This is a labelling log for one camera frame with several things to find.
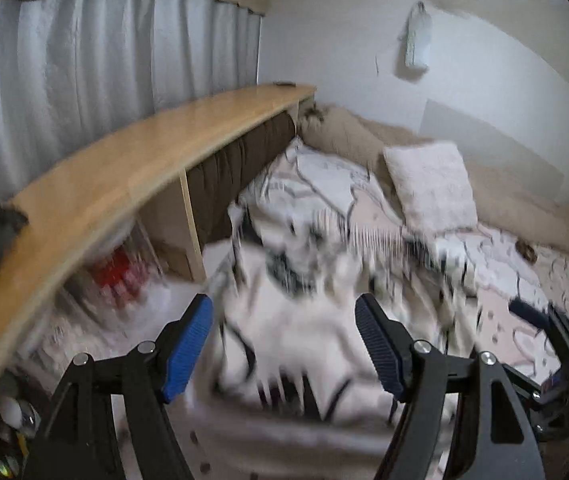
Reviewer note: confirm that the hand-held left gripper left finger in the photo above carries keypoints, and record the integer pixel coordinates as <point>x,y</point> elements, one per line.
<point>187,350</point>

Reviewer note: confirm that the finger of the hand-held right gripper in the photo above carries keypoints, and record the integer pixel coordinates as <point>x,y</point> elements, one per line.
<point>529,312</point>

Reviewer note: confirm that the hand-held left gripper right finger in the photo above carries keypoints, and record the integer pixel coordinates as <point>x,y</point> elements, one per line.
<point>382,350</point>

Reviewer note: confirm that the black and white printed garment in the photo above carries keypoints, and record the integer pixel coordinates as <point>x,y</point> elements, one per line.
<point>314,330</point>

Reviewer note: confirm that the bear print bed sheet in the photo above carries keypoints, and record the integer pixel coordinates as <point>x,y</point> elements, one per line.
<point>494,270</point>

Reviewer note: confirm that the brown scrunchie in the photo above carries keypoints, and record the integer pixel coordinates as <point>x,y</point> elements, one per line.
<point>527,251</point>

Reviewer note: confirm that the red box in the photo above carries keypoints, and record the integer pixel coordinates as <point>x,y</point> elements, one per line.
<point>114,275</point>

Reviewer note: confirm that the white fluffy pillow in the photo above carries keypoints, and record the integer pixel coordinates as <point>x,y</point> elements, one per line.
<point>432,185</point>

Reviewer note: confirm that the wooden headboard shelf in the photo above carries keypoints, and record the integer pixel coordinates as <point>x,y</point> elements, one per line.
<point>114,180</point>

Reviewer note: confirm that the brown headboard cushion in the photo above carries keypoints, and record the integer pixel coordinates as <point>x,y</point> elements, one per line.
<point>234,170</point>

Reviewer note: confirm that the grey curtain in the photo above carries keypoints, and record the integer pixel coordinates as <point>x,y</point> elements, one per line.
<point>89,60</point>

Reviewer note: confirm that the white wall-mounted device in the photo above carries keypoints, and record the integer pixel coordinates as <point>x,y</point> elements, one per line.
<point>417,37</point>

